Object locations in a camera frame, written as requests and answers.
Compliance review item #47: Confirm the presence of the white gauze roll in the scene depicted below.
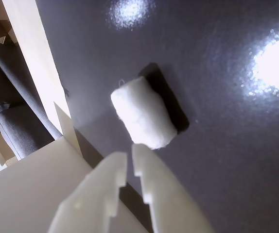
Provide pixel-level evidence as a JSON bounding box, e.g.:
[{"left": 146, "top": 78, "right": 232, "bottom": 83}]
[{"left": 110, "top": 75, "right": 178, "bottom": 150}]

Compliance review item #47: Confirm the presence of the grey fabric sofa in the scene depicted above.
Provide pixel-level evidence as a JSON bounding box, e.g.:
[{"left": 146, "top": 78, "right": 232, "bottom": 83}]
[{"left": 0, "top": 17, "right": 64, "bottom": 161}]

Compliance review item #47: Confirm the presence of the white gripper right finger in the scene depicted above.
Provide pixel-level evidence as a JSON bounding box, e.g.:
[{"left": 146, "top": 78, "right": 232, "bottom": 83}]
[{"left": 131, "top": 143, "right": 215, "bottom": 233}]

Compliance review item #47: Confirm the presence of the black table mat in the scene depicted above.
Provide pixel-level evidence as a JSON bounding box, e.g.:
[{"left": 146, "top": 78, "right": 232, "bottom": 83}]
[{"left": 35, "top": 0, "right": 279, "bottom": 233}]

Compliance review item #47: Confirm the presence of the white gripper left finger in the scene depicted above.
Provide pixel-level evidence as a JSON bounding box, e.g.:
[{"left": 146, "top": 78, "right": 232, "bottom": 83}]
[{"left": 47, "top": 151, "right": 128, "bottom": 233}]

